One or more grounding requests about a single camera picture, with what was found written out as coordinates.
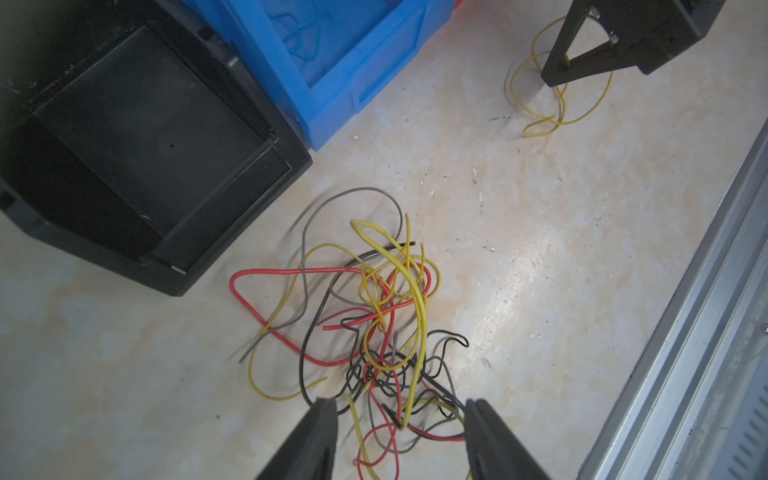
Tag black storage bin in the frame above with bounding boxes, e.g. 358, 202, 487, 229
1, 1, 311, 296

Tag aluminium front rail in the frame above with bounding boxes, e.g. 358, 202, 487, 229
579, 133, 767, 479

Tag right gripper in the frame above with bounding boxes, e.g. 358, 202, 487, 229
539, 0, 727, 89

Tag blue storage bin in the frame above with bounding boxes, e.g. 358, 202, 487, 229
189, 0, 454, 151

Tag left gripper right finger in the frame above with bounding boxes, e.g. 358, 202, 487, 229
465, 399, 549, 480

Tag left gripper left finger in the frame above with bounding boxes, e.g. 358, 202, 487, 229
256, 398, 338, 480

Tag yellow cable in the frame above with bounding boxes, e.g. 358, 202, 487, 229
508, 14, 616, 138

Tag blue cable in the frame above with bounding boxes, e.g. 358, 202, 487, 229
269, 0, 337, 63

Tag cable bundle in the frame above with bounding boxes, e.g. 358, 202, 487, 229
229, 187, 472, 480

